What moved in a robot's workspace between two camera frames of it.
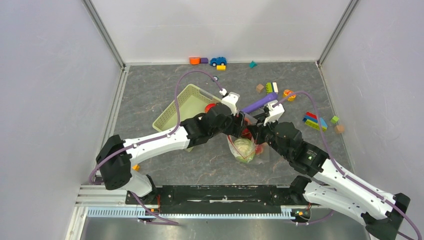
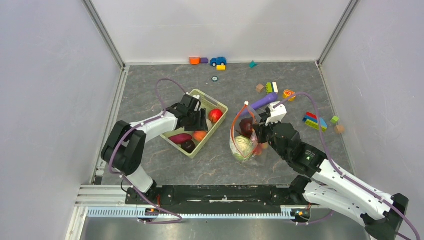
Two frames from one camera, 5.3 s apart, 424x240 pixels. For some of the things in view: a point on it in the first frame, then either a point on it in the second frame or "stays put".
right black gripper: [258, 128] stays put
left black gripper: [235, 129] → [201, 125]
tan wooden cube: [339, 129] stays put
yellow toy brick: [221, 67] stays put
